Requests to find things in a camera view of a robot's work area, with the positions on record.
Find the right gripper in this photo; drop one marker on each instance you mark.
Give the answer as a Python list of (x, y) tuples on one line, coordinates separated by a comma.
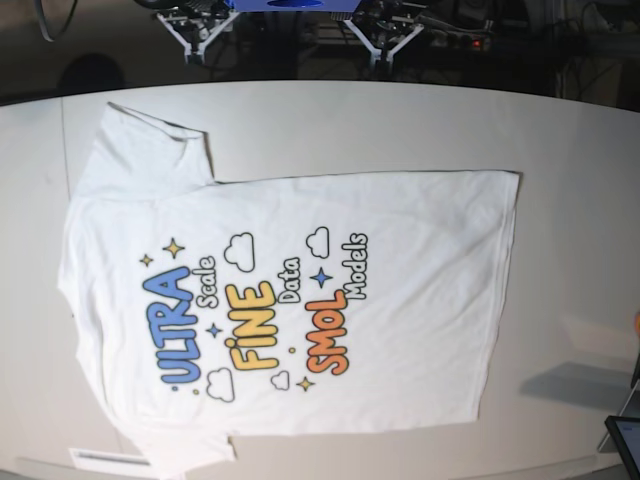
[(195, 33)]

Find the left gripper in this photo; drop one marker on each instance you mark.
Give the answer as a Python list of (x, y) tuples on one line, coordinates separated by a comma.
[(383, 39)]

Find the white printed T-shirt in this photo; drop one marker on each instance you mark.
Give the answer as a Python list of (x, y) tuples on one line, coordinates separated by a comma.
[(358, 303)]

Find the blue box at top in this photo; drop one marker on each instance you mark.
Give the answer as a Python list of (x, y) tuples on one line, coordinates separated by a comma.
[(348, 6)]

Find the black power strip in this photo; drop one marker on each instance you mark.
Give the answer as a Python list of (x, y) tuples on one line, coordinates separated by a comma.
[(460, 41)]

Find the white paper label strip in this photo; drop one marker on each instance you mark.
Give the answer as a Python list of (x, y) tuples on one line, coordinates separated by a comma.
[(105, 461)]

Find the black tablet screen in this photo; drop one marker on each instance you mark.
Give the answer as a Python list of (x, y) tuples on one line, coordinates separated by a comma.
[(624, 431)]

